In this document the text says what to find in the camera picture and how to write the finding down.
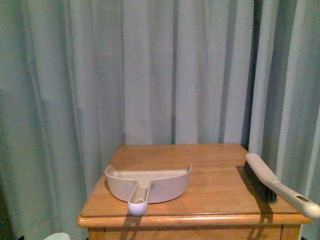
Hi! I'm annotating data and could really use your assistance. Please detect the beige plastic dustpan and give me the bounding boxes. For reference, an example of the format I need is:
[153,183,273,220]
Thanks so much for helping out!
[104,165,192,217]

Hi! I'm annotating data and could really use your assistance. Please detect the wooden nightstand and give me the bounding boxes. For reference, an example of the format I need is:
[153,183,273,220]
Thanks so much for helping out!
[77,143,311,240]

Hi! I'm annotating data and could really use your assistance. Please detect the grey-green curtain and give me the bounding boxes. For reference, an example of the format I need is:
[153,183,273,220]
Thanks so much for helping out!
[0,0,320,240]

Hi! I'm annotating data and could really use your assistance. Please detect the beige hand brush black bristles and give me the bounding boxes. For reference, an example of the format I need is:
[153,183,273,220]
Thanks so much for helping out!
[243,153,320,219]

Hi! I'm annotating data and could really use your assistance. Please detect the pale round object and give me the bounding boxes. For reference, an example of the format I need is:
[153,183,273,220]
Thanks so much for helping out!
[43,232,70,240]

